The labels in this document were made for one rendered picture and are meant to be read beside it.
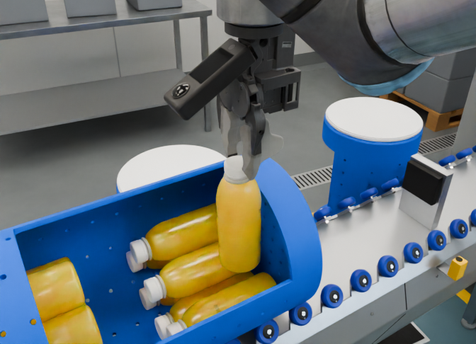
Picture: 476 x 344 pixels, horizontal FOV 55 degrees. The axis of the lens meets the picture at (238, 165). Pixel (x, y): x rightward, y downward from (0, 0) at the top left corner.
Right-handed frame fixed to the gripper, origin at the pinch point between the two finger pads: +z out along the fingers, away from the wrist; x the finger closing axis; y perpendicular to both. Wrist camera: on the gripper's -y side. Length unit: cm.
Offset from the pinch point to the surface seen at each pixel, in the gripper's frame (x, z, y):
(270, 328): -5.2, 31.8, 3.6
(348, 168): 31, 36, 56
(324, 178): 131, 128, 147
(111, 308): 12.6, 31.1, -18.6
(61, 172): 226, 129, 5
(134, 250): 9.7, 17.1, -13.8
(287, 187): -0.7, 6.6, 8.8
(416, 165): 7, 21, 52
